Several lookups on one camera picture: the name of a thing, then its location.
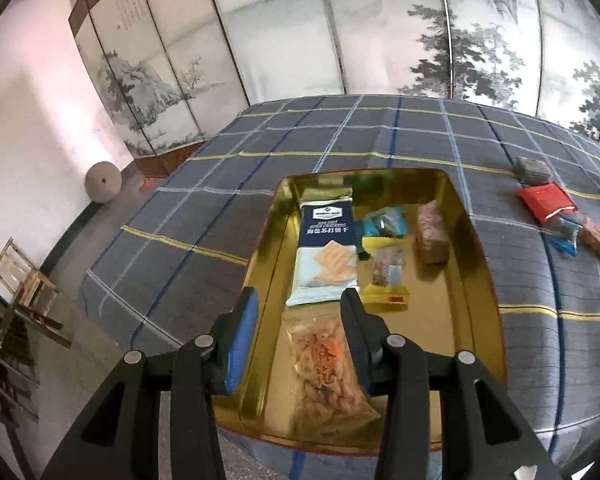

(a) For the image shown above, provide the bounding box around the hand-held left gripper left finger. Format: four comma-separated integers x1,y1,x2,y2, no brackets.
40,287,259,480

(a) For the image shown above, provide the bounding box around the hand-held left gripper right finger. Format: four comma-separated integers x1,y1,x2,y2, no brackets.
340,287,563,480

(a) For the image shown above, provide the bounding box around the clear bag of fried snacks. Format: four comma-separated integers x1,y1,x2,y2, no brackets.
285,310,381,436

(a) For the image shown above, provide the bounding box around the yellow-ended clear candy packet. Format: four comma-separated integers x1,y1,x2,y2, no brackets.
362,246,411,313

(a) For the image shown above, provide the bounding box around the red tin box gold inside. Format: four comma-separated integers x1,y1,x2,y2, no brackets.
212,167,508,453

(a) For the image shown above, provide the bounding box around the navy cracker packet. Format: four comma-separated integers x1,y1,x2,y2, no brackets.
285,187,359,307

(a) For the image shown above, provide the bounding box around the teal white snack packet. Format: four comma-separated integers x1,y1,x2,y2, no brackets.
356,206,408,238

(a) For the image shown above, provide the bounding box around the brown cake packet red label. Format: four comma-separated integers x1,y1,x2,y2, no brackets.
414,201,451,266

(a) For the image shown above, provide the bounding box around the small blue snack packet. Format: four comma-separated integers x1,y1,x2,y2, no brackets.
547,214,583,258

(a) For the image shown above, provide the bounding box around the red snack packet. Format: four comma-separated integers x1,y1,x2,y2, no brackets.
517,183,578,226

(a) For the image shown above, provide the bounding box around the dark brown snack block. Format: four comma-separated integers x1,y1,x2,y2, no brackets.
514,156,553,183

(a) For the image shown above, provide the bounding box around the peanut brittle bar packet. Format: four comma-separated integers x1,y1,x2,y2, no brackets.
577,216,600,263

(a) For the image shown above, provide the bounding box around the blue checked tablecloth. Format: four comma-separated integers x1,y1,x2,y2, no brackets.
77,94,600,480

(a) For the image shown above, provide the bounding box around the round stone disc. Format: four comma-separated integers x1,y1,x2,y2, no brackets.
84,161,122,204

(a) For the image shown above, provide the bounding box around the dark wooden chair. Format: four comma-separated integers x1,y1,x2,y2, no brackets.
0,275,41,431

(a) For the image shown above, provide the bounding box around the painted landscape folding screen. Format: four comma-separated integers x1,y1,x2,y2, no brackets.
69,0,600,178

